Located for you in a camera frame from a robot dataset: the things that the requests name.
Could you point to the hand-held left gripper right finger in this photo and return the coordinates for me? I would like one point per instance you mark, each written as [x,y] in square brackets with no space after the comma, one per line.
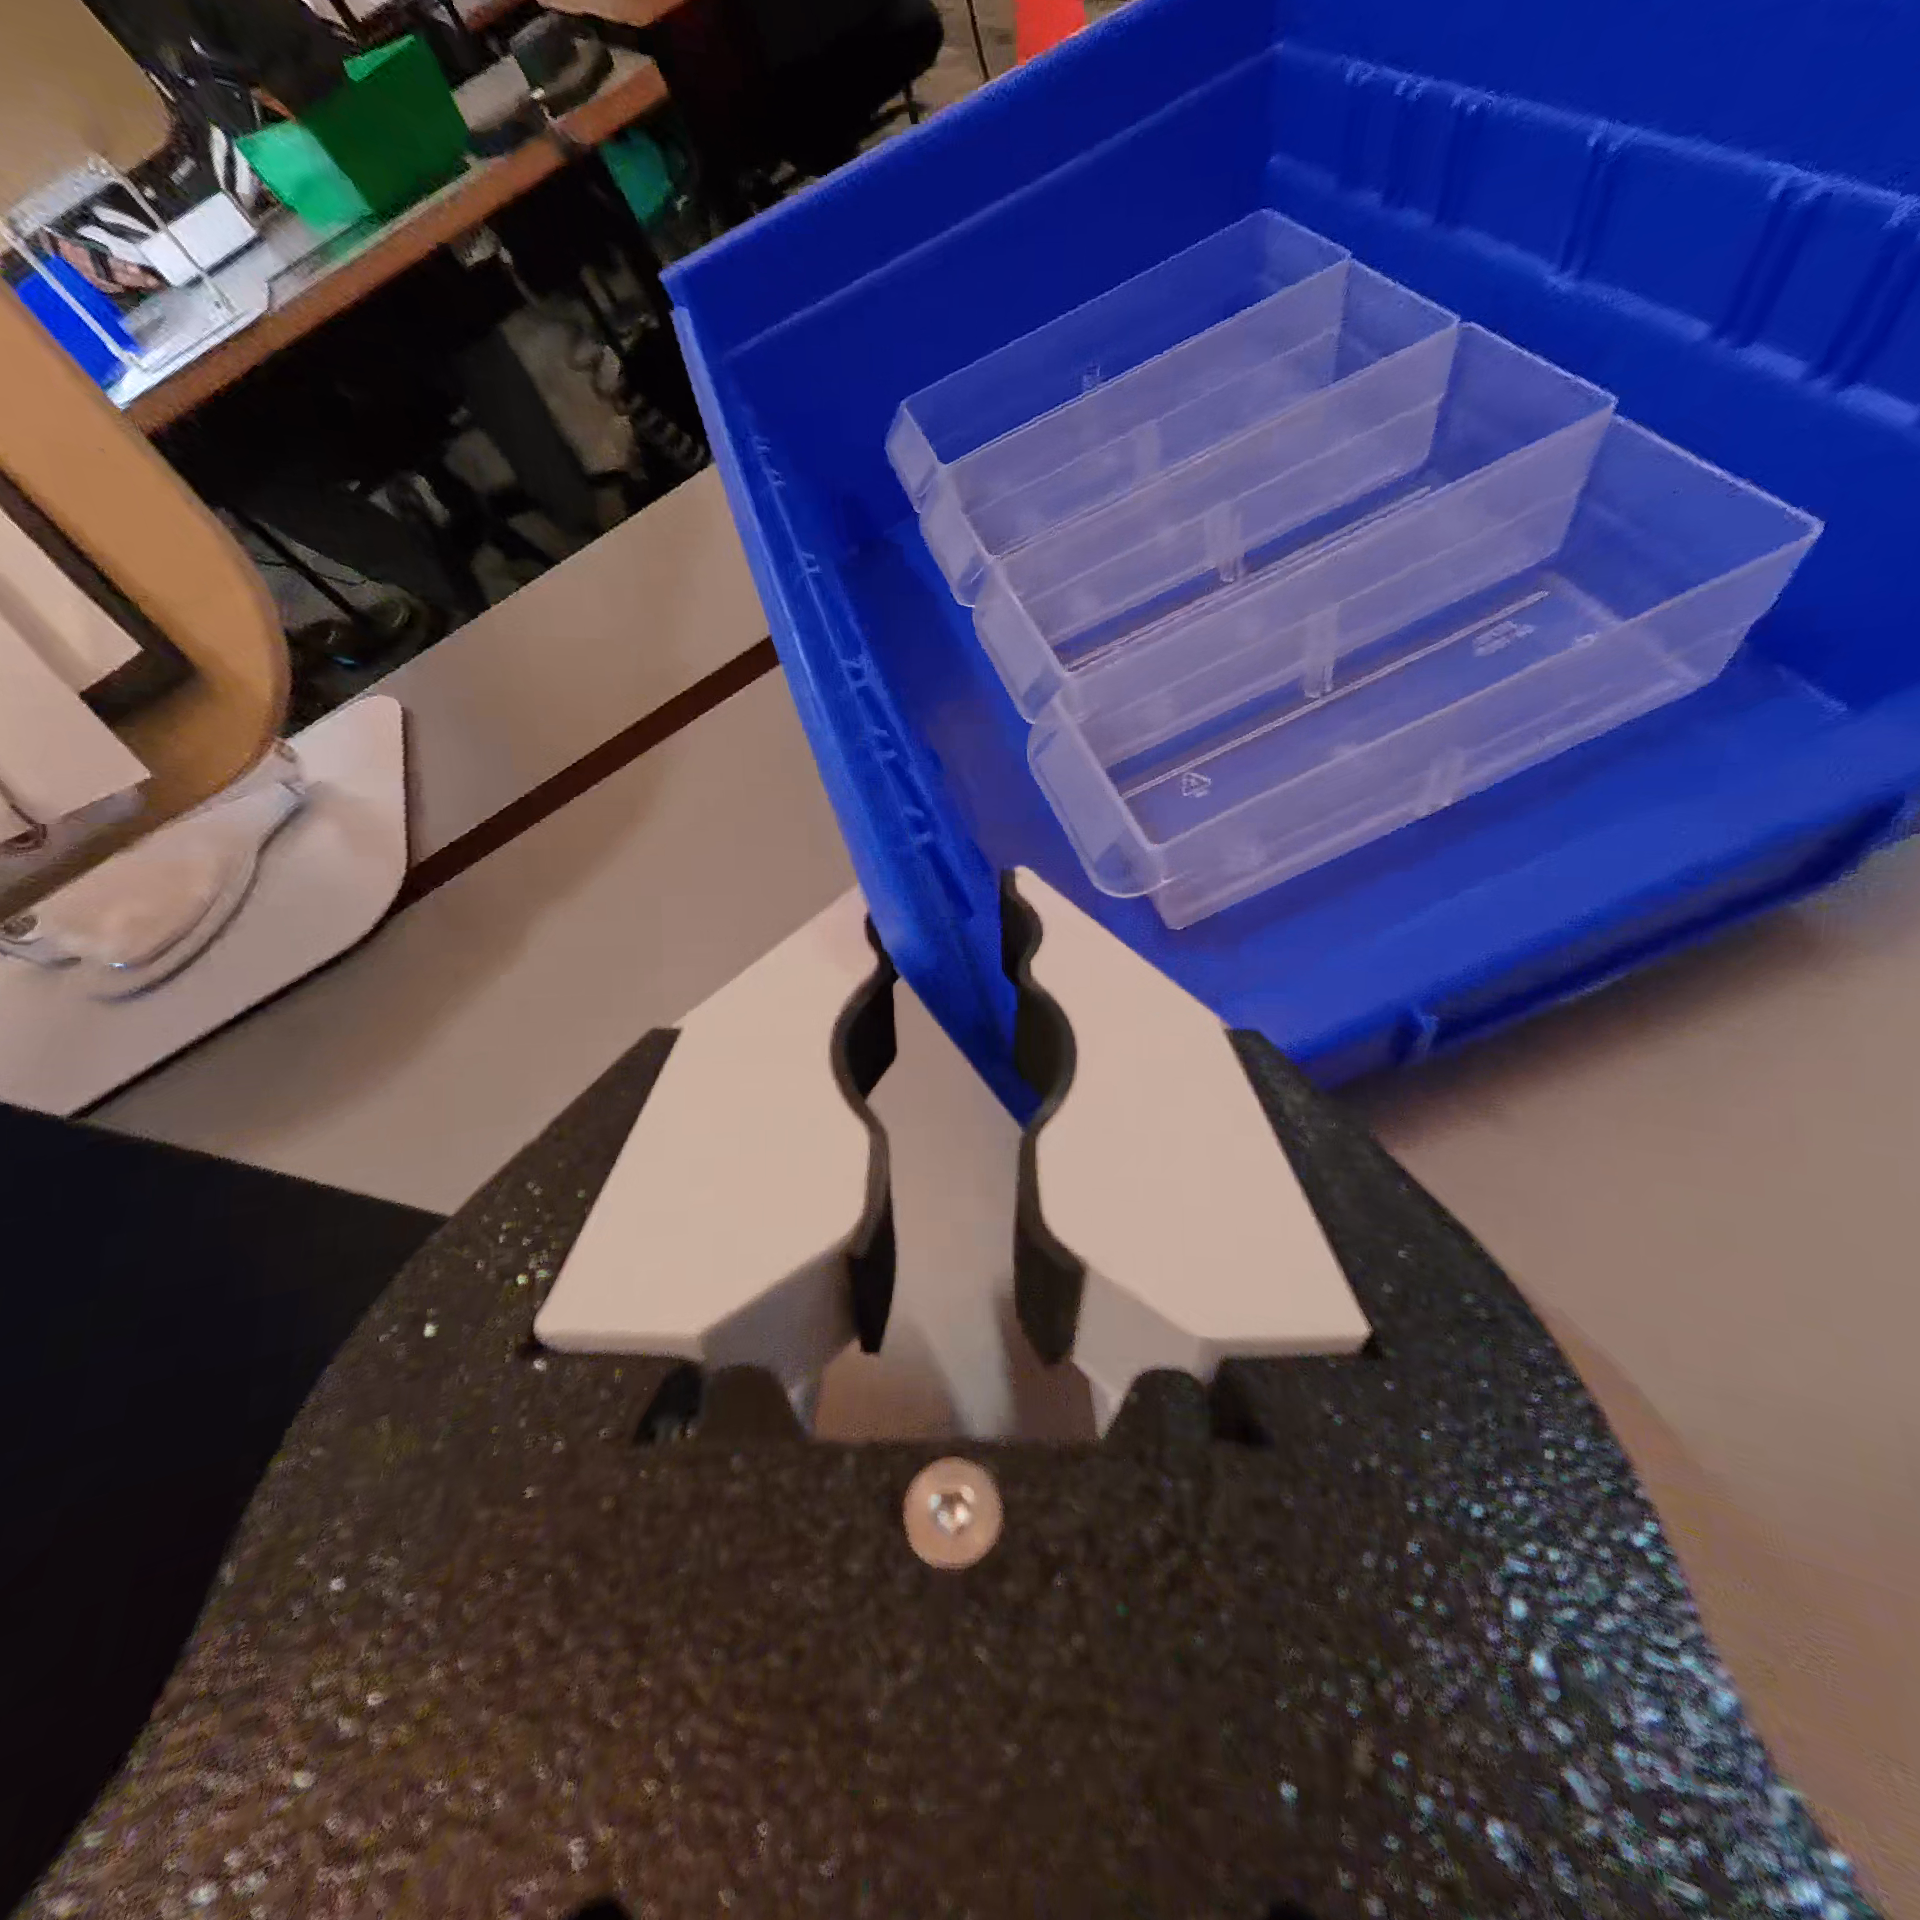
[1185,1201]

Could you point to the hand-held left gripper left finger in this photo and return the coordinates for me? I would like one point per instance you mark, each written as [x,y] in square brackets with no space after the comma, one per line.
[705,1187]

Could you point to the clear plastic drawer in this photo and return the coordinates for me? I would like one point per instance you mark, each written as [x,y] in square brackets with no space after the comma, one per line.
[1140,346]
[1425,720]
[1244,434]
[1351,541]

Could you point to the blue plastic bin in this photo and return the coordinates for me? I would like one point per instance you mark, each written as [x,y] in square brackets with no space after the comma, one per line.
[1501,196]

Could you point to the tan curved board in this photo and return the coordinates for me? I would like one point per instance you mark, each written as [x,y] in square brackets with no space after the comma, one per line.
[150,571]

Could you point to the brown background table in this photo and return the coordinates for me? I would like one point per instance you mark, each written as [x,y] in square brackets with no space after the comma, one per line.
[404,240]

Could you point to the clear acrylic box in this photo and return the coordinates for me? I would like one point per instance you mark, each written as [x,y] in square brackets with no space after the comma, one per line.
[194,301]

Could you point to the small blue bin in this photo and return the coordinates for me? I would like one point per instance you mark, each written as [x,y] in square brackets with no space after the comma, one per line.
[66,322]

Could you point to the small green plastic bin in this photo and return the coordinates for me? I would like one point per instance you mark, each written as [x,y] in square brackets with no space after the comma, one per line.
[293,181]

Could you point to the large green plastic bin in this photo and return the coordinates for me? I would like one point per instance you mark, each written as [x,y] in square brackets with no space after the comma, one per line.
[396,136]

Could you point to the orange traffic cone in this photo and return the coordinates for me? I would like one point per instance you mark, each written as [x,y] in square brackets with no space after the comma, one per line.
[1049,28]

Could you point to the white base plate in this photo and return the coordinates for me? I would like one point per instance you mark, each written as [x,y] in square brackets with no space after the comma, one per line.
[330,871]

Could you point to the clear plastic bracket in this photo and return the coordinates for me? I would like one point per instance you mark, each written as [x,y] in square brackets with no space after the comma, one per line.
[179,900]

